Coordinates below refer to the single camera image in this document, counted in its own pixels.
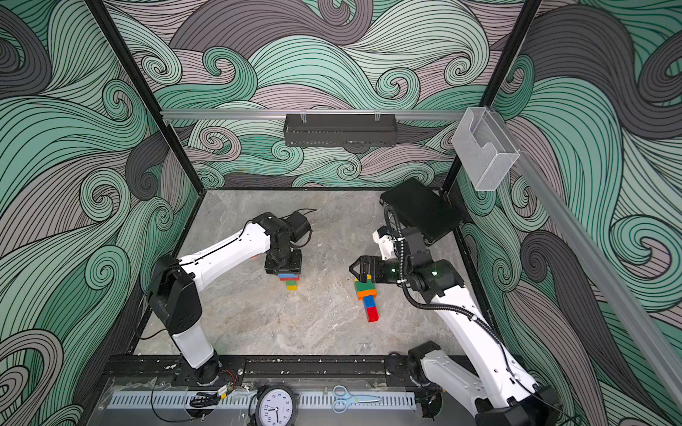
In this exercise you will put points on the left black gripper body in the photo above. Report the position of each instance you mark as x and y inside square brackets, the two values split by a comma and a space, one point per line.
[287, 263]

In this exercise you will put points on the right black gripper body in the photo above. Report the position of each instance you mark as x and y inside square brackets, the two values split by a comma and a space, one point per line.
[391, 270]

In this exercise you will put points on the green long lego brick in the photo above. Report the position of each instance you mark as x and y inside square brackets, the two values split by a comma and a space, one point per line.
[364, 289]

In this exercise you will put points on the orange long lego brick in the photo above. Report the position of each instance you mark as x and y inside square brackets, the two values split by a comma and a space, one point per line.
[363, 294]

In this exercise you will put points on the red long lego brick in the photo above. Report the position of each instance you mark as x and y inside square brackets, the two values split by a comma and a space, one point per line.
[289, 278]

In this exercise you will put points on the blue square lego brick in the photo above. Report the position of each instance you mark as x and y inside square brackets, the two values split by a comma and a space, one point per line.
[369, 302]

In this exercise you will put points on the red square lego brick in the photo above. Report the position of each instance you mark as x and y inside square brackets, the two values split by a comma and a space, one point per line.
[372, 314]

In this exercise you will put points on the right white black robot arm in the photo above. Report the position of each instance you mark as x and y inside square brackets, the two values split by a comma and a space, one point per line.
[497, 390]

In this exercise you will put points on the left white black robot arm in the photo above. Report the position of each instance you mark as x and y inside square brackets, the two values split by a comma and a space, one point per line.
[176, 283]

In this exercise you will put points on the black briefcase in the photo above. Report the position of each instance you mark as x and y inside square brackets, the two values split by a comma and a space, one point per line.
[420, 207]

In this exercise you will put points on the light blue scissors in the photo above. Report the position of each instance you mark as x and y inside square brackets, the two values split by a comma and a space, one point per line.
[344, 399]

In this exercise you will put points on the white analog clock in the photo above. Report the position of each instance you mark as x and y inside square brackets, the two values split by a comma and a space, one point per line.
[276, 406]

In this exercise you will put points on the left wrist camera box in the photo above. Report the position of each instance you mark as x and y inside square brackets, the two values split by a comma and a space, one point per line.
[301, 230]

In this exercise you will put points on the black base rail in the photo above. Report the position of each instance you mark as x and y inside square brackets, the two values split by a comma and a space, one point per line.
[392, 370]

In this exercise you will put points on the clear plastic wall holder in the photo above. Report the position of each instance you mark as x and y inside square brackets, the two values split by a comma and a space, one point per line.
[485, 147]

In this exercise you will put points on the white slotted cable duct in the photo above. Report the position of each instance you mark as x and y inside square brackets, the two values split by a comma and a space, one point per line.
[404, 401]

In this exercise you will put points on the aluminium back rail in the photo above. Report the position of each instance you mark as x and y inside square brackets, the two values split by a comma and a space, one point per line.
[280, 114]

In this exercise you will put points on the aluminium rail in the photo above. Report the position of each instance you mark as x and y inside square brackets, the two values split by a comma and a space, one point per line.
[280, 114]
[592, 180]

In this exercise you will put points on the aluminium right rail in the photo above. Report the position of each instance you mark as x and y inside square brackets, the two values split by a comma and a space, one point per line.
[592, 180]

